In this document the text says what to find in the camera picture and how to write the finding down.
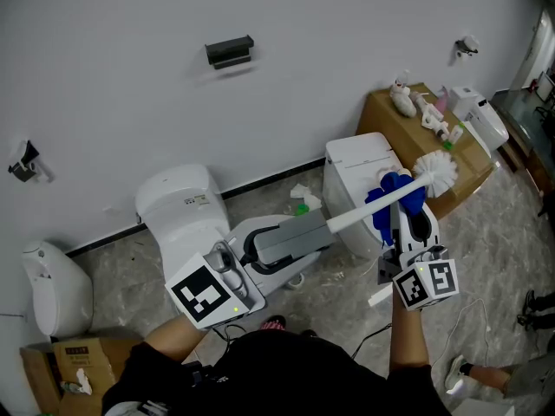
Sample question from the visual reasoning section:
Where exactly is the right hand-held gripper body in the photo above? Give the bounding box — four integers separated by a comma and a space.
377, 244, 460, 311

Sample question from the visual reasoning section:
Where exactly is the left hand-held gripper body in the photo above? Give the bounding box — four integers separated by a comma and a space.
164, 239, 268, 331

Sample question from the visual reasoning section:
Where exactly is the blue cleaning cloth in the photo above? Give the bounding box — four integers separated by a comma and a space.
379, 171, 428, 216

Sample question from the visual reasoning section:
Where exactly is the white toilet brush grey handle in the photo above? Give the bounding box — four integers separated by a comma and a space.
252, 149, 460, 272

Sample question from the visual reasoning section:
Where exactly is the person's left forearm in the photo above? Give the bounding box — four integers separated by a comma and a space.
144, 314, 209, 363

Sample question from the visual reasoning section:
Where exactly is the person's right forearm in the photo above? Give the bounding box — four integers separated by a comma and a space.
388, 295, 430, 370

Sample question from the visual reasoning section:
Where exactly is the white tankless toilet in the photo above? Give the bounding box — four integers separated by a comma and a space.
323, 132, 434, 259

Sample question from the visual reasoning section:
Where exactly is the white elongated toilet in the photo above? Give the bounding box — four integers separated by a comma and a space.
134, 164, 233, 315

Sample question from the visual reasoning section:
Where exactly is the white square-tank toilet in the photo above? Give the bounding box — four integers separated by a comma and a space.
450, 85, 493, 158

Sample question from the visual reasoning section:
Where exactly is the white wall-mounted urinal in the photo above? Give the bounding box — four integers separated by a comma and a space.
21, 239, 95, 340

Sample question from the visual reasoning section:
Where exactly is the black toilet paper holder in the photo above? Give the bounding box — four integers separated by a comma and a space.
7, 140, 56, 185

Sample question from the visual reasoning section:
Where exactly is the crumpled white tissue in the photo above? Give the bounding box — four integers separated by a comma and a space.
289, 183, 323, 211

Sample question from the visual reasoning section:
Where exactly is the black waist-worn device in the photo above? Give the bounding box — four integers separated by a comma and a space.
190, 364, 218, 385

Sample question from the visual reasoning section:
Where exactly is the white bottle green cap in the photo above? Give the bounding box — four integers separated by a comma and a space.
446, 121, 465, 149

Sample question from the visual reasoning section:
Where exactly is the person in black shirt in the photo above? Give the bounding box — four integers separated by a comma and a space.
101, 329, 452, 416

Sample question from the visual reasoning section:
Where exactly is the large cardboard box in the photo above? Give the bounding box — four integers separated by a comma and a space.
356, 83, 495, 220

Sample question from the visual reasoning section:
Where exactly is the crumpled cardboard box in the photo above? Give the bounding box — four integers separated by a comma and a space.
19, 335, 144, 416

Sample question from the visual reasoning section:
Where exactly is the white glossy fixture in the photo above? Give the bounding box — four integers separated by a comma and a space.
450, 399, 517, 416

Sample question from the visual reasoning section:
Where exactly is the grey waist pouch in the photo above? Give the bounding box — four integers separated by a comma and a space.
103, 399, 168, 416

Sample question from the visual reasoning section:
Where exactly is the dark raised platform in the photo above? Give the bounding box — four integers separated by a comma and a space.
492, 88, 555, 190

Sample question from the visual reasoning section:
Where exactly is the white paper wad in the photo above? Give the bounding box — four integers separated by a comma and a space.
75, 368, 93, 396

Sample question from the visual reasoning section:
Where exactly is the small black paper holder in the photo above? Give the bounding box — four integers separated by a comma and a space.
454, 35, 479, 62

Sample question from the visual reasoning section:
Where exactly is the white door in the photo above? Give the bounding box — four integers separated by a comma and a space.
509, 9, 555, 93

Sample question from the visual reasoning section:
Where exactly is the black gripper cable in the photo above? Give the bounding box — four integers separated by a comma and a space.
212, 323, 248, 344
350, 322, 394, 359

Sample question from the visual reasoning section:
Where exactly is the white floor cable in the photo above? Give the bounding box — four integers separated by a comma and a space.
433, 296, 491, 367

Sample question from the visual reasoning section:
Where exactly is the black wall shelf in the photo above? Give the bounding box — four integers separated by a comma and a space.
204, 35, 255, 71

